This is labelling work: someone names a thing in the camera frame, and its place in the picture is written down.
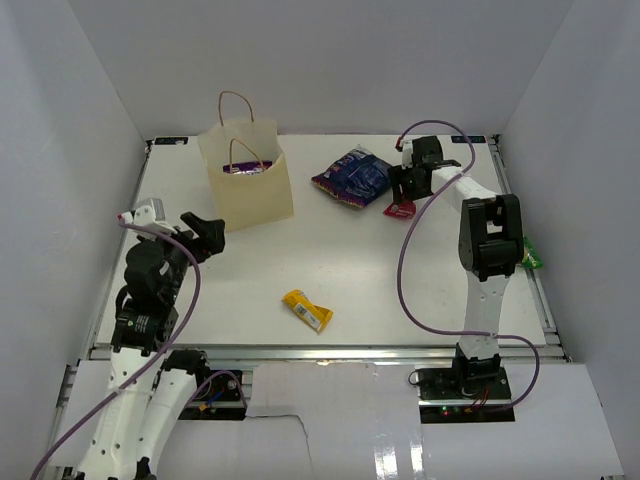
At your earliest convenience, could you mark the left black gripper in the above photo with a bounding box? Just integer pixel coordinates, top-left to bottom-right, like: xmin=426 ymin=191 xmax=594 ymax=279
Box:
xmin=137 ymin=210 xmax=225 ymax=301

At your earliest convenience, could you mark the red snack packet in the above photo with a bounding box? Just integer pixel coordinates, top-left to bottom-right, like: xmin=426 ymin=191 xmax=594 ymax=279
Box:
xmin=384 ymin=200 xmax=416 ymax=220

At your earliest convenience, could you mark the purple blue snack bag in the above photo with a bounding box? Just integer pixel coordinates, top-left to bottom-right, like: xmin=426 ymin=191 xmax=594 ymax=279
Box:
xmin=311 ymin=145 xmax=391 ymax=209

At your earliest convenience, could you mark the brown M&M's packet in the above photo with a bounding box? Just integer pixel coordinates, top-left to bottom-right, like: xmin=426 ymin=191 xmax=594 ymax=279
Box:
xmin=222 ymin=161 xmax=273 ymax=176

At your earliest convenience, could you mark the yellow snack wrapper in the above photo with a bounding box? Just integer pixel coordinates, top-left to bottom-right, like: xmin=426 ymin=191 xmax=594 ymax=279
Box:
xmin=282 ymin=289 xmax=333 ymax=334

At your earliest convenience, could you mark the green snack packet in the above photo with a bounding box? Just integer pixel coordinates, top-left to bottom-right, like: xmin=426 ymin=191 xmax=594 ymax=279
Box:
xmin=521 ymin=236 xmax=544 ymax=270

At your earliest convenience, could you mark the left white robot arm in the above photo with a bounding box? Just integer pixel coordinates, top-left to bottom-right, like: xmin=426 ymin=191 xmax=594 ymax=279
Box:
xmin=73 ymin=198 xmax=246 ymax=479

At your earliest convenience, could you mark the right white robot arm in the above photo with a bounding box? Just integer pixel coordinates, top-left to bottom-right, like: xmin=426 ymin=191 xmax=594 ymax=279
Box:
xmin=389 ymin=136 xmax=524 ymax=399

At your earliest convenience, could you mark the beige paper bag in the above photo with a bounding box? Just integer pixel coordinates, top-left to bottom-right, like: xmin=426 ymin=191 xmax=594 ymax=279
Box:
xmin=197 ymin=101 xmax=294 ymax=232

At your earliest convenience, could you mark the white cardboard sheet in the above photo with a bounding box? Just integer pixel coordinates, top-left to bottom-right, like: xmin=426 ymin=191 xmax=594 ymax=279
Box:
xmin=54 ymin=360 xmax=626 ymax=480

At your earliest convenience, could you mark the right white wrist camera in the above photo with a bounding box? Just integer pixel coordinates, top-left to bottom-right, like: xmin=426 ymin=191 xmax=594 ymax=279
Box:
xmin=395 ymin=138 xmax=413 ymax=169

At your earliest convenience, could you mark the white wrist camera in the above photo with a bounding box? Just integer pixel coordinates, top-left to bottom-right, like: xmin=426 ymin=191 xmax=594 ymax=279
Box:
xmin=117 ymin=198 xmax=178 ymax=235
xmin=395 ymin=138 xmax=413 ymax=169

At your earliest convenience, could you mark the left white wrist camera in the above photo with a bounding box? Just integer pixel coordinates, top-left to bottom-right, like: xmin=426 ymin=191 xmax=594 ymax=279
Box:
xmin=117 ymin=198 xmax=178 ymax=235

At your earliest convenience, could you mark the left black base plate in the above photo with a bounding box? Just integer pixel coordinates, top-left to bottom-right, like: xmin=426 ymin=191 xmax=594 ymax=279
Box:
xmin=178 ymin=367 xmax=246 ymax=421

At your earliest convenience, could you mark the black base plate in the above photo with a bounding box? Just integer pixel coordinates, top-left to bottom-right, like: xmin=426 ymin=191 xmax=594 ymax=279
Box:
xmin=407 ymin=368 xmax=515 ymax=425
xmin=178 ymin=367 xmax=246 ymax=421

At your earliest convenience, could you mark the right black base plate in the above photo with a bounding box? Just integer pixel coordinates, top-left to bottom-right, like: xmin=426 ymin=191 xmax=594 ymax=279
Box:
xmin=407 ymin=368 xmax=515 ymax=425

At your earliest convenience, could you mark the aluminium table frame rail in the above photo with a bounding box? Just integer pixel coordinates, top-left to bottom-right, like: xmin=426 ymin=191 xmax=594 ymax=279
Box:
xmin=54 ymin=133 xmax=569 ymax=480

